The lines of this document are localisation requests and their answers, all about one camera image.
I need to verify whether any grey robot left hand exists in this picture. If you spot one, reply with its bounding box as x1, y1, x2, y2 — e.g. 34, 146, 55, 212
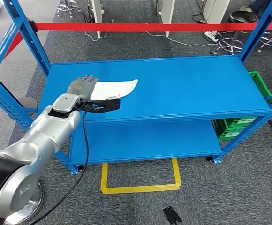
67, 75, 100, 103

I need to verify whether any blue metal shelf rack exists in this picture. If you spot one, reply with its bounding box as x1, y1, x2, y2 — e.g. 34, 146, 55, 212
0, 0, 272, 175

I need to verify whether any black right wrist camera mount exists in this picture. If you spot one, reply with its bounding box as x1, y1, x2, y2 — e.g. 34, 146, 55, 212
162, 206, 184, 225

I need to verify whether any white curved plastic part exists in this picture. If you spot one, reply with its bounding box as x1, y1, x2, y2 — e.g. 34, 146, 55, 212
90, 79, 138, 102

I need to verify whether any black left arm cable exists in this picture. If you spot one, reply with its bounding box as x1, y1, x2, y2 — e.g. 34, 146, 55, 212
30, 107, 104, 225

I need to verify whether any chrome disc stand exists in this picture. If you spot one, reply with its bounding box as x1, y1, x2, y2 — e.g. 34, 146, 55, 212
3, 181, 44, 225

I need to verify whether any black barrier stanchion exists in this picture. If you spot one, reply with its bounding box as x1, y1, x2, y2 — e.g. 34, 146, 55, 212
29, 19, 39, 35
17, 96, 39, 117

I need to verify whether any black floor cable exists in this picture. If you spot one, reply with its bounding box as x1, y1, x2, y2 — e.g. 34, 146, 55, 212
192, 14, 207, 24

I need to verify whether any red barrier belt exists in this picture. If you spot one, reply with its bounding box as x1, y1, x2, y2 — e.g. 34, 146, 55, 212
34, 21, 272, 33
3, 31, 23, 60

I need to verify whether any white power strip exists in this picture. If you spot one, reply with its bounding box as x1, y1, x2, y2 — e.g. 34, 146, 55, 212
204, 31, 219, 43

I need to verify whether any yellow floor tape square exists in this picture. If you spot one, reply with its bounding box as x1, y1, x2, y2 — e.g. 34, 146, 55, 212
101, 157, 181, 195

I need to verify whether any white desk leg panel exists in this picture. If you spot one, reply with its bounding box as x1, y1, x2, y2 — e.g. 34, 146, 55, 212
202, 0, 231, 24
91, 0, 103, 39
160, 0, 176, 37

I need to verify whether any black seat chrome stool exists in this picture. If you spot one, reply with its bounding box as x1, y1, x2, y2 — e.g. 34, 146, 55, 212
217, 11, 260, 56

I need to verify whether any white floor cable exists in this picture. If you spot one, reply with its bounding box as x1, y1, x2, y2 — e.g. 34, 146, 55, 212
147, 31, 213, 47
85, 18, 115, 43

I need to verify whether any chrome star stool base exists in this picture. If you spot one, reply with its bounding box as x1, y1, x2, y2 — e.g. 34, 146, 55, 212
258, 31, 272, 56
57, 0, 82, 18

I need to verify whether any green plastic crate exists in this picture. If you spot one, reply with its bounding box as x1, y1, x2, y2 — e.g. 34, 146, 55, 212
217, 126, 247, 141
212, 71, 272, 131

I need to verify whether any person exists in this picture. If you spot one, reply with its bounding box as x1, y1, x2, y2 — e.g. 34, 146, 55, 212
239, 0, 271, 18

